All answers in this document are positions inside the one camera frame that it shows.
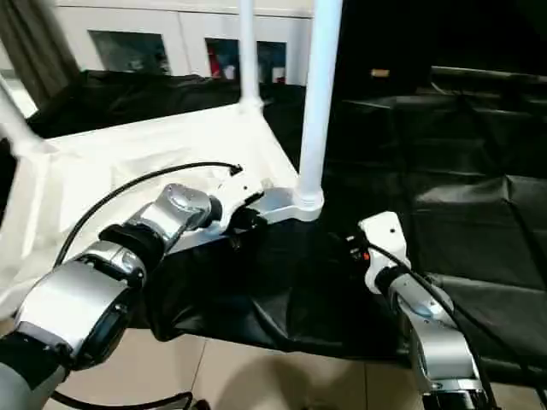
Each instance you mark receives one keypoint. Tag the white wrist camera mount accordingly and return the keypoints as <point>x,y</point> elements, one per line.
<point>237,192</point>
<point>384,230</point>

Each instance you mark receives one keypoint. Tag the silver metal bar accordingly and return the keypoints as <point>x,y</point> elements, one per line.
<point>487,76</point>

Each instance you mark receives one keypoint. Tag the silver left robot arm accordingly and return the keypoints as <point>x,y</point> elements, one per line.
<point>179,205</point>

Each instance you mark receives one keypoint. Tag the red package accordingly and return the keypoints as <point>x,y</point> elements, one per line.
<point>215,64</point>

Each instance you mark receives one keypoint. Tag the large black box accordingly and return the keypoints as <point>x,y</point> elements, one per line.
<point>376,38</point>

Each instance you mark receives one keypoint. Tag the white glass-door cabinet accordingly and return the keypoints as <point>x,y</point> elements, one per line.
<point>184,21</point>

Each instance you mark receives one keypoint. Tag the white plastic table top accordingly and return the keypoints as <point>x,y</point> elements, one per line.
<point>128,141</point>

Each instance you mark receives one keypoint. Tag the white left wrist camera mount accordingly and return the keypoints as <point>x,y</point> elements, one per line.
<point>237,192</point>

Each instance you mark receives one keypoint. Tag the grey curtain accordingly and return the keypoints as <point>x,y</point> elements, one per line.
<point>38,42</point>

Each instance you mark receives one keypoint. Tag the small yellow label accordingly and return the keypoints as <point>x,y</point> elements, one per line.
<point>379,72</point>

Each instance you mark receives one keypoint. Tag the white jar red label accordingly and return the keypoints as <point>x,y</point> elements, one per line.
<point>280,76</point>

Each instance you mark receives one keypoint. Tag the black work mat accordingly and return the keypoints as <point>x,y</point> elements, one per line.
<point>448,171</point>

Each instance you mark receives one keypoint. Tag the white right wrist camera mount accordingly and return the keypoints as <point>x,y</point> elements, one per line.
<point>384,230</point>

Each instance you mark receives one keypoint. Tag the small white bottle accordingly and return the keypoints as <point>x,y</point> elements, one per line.
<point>231,72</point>

